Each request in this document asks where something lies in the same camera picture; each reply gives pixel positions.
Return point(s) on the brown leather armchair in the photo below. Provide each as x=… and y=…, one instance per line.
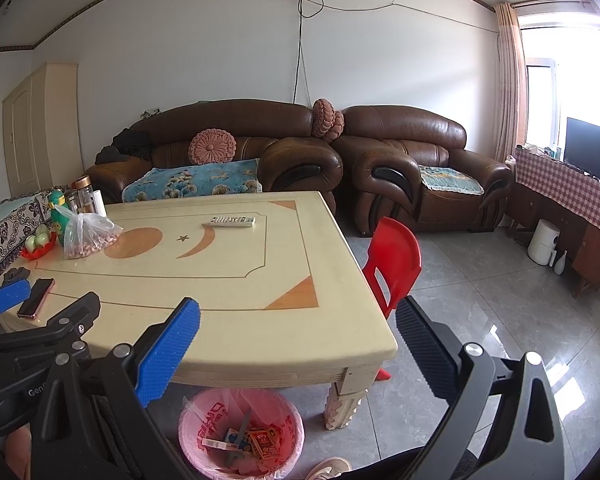
x=405, y=130

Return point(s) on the red plastic chair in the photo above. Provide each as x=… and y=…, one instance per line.
x=392, y=260

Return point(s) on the white round appliance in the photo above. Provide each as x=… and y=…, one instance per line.
x=542, y=242

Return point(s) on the white remote control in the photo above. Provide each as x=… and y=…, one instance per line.
x=230, y=221

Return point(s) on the carved beige table leg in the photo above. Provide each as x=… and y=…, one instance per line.
x=342, y=407

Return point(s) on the clear bag of peanuts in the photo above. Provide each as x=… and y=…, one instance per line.
x=90, y=240

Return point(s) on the small white and blue box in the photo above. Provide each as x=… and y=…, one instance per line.
x=215, y=443

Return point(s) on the brown wooden cabinet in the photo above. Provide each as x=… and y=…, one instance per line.
x=587, y=255

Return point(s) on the person's dark trouser leg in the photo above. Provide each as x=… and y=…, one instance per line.
x=405, y=467

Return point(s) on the red checked cloth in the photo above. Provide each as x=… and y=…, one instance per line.
x=565, y=187

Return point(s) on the glass bottle with copper cap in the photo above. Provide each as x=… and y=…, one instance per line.
x=86, y=195

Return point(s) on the beige shoe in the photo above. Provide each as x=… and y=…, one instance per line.
x=327, y=470

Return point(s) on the pink curtain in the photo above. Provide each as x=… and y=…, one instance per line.
x=510, y=80

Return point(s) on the blue floral blanket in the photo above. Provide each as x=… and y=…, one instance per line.
x=190, y=182

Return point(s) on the red and gold card box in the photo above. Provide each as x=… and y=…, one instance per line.
x=264, y=444

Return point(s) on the pink lined waste bin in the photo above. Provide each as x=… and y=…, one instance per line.
x=200, y=420

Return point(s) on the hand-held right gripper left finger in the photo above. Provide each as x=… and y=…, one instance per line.
x=167, y=350

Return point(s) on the dark clothes pile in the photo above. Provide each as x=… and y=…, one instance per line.
x=125, y=145

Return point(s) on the person's left forearm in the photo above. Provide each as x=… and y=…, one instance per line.
x=17, y=455

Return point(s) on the cream wardrobe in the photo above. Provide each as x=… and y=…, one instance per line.
x=40, y=130

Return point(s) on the black television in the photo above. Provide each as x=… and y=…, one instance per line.
x=592, y=150

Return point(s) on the small white bottle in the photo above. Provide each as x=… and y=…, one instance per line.
x=560, y=264

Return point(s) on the pink smartphone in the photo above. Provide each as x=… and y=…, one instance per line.
x=35, y=299

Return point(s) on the brown leather sofa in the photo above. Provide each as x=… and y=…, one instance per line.
x=230, y=117

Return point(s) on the red fruit tray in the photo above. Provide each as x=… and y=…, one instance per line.
x=32, y=254

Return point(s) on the pale green fruit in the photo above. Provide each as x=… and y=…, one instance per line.
x=32, y=243
x=42, y=232

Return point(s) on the teal seat cover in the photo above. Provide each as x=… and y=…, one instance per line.
x=450, y=182

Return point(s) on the pink round cushion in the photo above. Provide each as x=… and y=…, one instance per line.
x=339, y=126
x=212, y=146
x=324, y=119

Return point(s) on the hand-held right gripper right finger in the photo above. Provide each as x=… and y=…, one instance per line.
x=425, y=347

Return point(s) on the green plastic bottle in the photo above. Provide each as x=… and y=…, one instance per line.
x=57, y=210

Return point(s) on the black and white patterned cloth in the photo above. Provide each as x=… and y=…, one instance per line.
x=5, y=240

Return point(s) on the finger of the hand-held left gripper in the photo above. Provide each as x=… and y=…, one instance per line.
x=5, y=296
x=77, y=312

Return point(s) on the window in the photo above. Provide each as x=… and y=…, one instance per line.
x=540, y=105

